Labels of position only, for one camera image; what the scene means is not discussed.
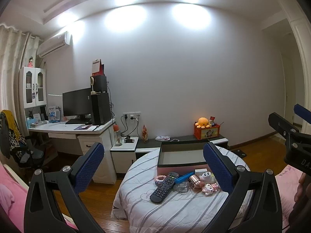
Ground red desk calendar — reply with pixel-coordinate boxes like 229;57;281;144
92;59;105;77

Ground pink bed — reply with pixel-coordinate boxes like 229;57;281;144
0;163;78;233

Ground pink white kitty block toy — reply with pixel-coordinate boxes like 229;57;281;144
202;183;220;196

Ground white bedside table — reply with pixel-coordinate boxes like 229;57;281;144
110;136;139;173

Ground rose gold jar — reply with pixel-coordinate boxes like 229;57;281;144
189;174;203;190

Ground white plug adapter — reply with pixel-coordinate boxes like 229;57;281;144
194;169;215;182

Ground white air conditioner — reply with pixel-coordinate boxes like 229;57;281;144
36;31;73;58

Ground blue highlighter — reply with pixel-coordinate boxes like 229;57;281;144
175;172;195;183

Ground white door frame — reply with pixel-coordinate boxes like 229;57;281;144
276;0;311;136

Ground black low shelf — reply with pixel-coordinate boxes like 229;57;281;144
135;135;229;154

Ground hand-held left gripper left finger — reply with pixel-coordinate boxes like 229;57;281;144
24;142;105;233

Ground patterned clothes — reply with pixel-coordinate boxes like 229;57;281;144
0;110;26;159

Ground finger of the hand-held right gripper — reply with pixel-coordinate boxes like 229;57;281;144
268;112;304;148
294;104;311;127

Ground black computer tower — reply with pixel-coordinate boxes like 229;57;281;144
91;92;112;125

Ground blue white carton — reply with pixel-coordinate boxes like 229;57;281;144
48;105;60;122

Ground person's right hand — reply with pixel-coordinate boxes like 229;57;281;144
294;173;311;203

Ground black computer monitor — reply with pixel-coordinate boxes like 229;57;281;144
62;87;93;120

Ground small white desk fan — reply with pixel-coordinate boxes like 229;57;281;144
90;76;100;95

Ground purple mouse pad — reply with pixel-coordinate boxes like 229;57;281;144
73;124;99;130

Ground black keyboard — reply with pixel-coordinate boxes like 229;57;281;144
66;118;91;125

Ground black office chair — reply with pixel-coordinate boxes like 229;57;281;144
0;109;49;174

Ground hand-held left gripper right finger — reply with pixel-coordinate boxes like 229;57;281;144
203;142;283;233

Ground black power cables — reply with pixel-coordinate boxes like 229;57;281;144
121;115;139;137

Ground black speaker box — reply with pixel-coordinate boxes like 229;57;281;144
93;75;108;94

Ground white desk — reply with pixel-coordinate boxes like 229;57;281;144
27;118;117;185

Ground round table striped cloth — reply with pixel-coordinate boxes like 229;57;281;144
111;148;251;233

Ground orange octopus plush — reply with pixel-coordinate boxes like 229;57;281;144
194;117;211;129

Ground white glass-door cabinet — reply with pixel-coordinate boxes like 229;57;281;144
19;66;48;110

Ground red storage box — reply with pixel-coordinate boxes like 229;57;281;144
194;123;221;140

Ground cream curtain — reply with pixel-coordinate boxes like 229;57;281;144
0;23;39;117

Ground clear bottle orange cap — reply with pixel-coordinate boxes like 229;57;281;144
113;123;122;147

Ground pink box black inside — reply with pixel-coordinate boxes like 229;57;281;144
157;139;214;175

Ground black remote control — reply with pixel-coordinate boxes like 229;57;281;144
150;172;180;203

